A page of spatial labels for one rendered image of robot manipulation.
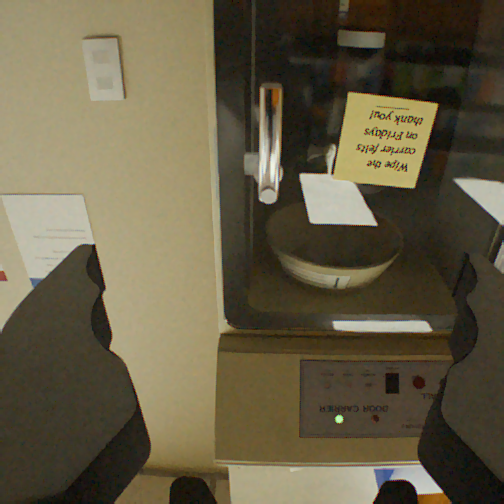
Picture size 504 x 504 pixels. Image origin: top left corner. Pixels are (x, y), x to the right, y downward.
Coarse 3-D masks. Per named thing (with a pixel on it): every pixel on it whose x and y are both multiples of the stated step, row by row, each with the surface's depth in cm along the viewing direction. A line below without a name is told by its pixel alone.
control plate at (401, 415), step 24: (312, 360) 43; (312, 384) 43; (336, 384) 43; (360, 384) 43; (384, 384) 43; (408, 384) 43; (432, 384) 42; (312, 408) 42; (336, 408) 42; (360, 408) 42; (384, 408) 42; (408, 408) 42; (312, 432) 42; (336, 432) 42; (360, 432) 41; (384, 432) 41; (408, 432) 41
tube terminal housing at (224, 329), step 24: (216, 216) 37; (216, 240) 39; (216, 264) 40; (264, 336) 46; (288, 336) 46; (312, 336) 46; (336, 336) 46; (360, 336) 46; (384, 336) 46; (408, 336) 45; (432, 336) 45
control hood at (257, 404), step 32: (224, 352) 44; (256, 352) 44; (288, 352) 44; (320, 352) 44; (352, 352) 44; (384, 352) 44; (416, 352) 44; (448, 352) 44; (224, 384) 43; (256, 384) 43; (288, 384) 43; (224, 416) 42; (256, 416) 42; (288, 416) 42; (224, 448) 41; (256, 448) 41; (288, 448) 41; (320, 448) 41; (352, 448) 41; (384, 448) 41; (416, 448) 41
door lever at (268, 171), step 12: (264, 84) 25; (276, 84) 25; (264, 96) 25; (276, 96) 25; (264, 108) 26; (276, 108) 26; (264, 120) 26; (276, 120) 26; (264, 132) 27; (276, 132) 27; (264, 144) 27; (276, 144) 27; (264, 156) 28; (276, 156) 28; (264, 168) 28; (276, 168) 28; (264, 180) 29; (276, 180) 29; (264, 192) 29; (276, 192) 29
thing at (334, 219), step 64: (256, 0) 26; (320, 0) 26; (384, 0) 26; (448, 0) 26; (256, 64) 29; (320, 64) 29; (384, 64) 28; (448, 64) 28; (256, 128) 31; (320, 128) 31; (448, 128) 31; (256, 192) 35; (320, 192) 34; (384, 192) 34; (448, 192) 34; (256, 256) 38; (320, 256) 38; (384, 256) 38; (448, 256) 38; (256, 320) 43; (320, 320) 43; (384, 320) 43; (448, 320) 42
